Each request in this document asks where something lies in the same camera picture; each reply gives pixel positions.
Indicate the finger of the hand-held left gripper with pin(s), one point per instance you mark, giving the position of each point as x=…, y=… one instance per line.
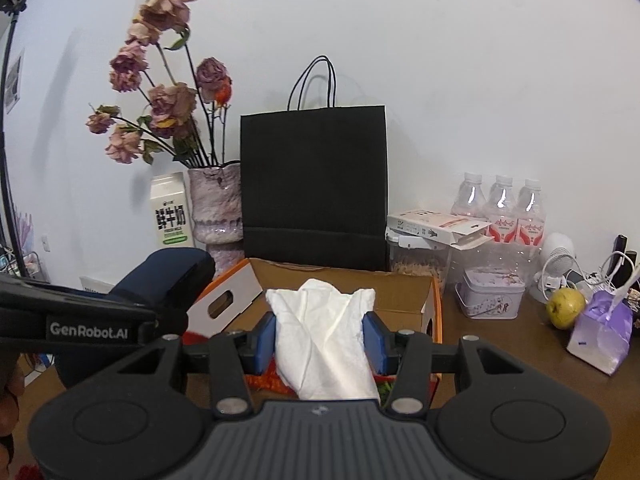
x=161, y=321

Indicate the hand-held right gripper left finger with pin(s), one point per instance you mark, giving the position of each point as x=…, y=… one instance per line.
x=265, y=345

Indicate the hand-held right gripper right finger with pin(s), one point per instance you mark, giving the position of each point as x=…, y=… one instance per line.
x=375, y=345

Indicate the navy blue cloth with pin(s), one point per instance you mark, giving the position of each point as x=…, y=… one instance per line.
x=165, y=275

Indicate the orange and white cardboard box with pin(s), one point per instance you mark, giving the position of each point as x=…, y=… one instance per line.
x=400, y=295

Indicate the white tissue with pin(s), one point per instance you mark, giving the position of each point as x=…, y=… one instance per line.
x=320, y=330

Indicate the person's left hand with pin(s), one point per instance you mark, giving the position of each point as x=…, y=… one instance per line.
x=9, y=405

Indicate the blue booklets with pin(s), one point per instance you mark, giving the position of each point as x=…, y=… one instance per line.
x=46, y=362

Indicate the clear plastic food container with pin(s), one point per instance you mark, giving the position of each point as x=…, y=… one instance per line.
x=415, y=265

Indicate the white green milk carton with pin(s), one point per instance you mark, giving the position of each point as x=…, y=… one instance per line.
x=172, y=220

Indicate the pink mottled vase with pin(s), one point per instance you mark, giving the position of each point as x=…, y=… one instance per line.
x=215, y=210

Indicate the small white tin box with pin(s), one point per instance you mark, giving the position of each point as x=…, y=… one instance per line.
x=490, y=295

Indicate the flat white pink box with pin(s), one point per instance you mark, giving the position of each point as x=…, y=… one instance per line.
x=425, y=225

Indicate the black paper bag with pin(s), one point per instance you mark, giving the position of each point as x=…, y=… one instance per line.
x=315, y=185

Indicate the clear water bottle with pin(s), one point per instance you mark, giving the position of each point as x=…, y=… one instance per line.
x=501, y=205
x=531, y=210
x=469, y=195

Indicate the yellow-green apple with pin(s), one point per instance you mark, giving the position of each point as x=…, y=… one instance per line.
x=566, y=308

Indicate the white mini fan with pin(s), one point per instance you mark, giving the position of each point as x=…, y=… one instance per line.
x=557, y=265

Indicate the dried rose bouquet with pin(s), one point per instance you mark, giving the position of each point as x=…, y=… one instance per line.
x=167, y=102

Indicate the purple gift box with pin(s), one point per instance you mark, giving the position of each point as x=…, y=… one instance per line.
x=597, y=335

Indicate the dark slim bottle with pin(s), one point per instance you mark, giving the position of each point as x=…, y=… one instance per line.
x=620, y=255

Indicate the dark printed packet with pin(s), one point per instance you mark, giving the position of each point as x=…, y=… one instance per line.
x=635, y=305

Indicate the white wall socket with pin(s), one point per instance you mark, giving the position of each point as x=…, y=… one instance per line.
x=46, y=243

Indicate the wall poster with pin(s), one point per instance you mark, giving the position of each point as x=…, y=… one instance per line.
x=14, y=82

